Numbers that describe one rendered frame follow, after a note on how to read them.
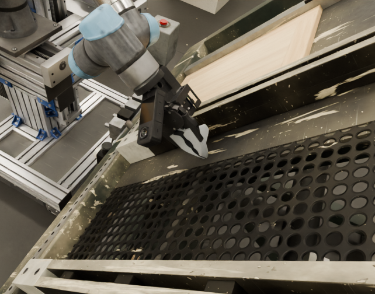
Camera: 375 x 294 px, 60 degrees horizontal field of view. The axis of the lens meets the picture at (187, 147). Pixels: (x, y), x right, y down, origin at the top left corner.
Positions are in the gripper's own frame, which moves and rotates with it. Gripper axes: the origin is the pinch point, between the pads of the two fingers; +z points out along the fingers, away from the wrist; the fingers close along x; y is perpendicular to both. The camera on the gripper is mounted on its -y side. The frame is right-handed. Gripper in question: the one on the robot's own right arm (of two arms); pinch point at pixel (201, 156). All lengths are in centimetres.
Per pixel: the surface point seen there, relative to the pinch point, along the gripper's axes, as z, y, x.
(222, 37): 0, 84, 28
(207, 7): 11, 283, 140
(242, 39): -2, 60, 8
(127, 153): -1.9, 9.9, 34.5
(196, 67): -1, 60, 31
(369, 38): -4.7, 12.0, -35.5
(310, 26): 0.5, 45.9, -17.6
